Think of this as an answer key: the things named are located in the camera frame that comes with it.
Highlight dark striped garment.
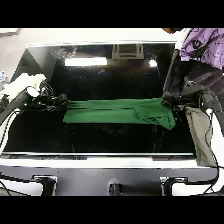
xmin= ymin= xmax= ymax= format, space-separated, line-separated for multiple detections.
xmin=162 ymin=49 xmax=224 ymax=101

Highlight silver frame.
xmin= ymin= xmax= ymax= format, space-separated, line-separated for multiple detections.
xmin=0 ymin=153 xmax=224 ymax=197

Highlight grey garment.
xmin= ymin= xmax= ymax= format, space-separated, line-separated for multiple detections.
xmin=184 ymin=106 xmax=218 ymax=168

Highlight purple patterned garment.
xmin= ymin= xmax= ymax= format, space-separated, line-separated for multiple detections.
xmin=179 ymin=28 xmax=224 ymax=71

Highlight white garment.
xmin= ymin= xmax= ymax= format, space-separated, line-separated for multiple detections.
xmin=0 ymin=73 xmax=47 ymax=101

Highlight green pants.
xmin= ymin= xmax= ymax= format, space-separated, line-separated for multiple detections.
xmin=62 ymin=97 xmax=177 ymax=131

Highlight black cable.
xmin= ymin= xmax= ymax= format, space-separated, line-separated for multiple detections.
xmin=198 ymin=109 xmax=222 ymax=196

